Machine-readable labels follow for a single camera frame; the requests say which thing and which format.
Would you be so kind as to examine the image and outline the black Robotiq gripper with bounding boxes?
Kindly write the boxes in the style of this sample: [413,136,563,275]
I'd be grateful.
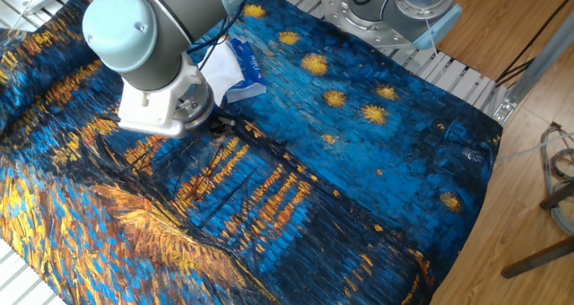
[208,114,238,135]

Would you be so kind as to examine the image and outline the red thin-frame glasses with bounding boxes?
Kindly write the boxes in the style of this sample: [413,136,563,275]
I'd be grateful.
[181,142,226,203]

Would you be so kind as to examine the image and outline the dark wooden furniture leg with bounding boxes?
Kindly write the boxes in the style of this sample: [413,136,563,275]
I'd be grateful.
[500,235,574,279]
[539,181,574,210]

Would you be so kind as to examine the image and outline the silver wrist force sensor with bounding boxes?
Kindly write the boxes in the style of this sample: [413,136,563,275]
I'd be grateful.
[177,77,216,132]

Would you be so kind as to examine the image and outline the blue white tissue pack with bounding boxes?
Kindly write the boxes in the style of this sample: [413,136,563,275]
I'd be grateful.
[199,36,268,108]

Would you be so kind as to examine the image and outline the starry night painted tablecloth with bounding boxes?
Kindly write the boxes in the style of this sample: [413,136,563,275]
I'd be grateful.
[0,0,503,305]

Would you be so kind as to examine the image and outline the white zip tie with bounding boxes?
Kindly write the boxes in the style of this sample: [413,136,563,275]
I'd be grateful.
[424,17,439,56]

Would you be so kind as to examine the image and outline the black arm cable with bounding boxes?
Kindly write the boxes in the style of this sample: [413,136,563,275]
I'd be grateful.
[186,2,247,72]

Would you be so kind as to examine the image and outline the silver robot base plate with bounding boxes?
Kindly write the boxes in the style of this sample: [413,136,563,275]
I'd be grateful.
[322,0,407,50]

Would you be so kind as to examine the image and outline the thin white cable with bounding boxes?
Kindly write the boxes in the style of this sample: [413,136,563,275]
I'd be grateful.
[494,132,574,163]

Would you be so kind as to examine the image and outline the aluminium frame beam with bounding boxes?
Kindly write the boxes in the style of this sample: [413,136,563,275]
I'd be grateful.
[491,11,574,127]

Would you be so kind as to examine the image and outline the black floor cable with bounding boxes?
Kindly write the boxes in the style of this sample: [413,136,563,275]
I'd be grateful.
[494,0,574,89]

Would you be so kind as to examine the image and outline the grey floor cable bundle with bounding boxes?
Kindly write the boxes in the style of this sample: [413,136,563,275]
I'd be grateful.
[540,121,574,237]

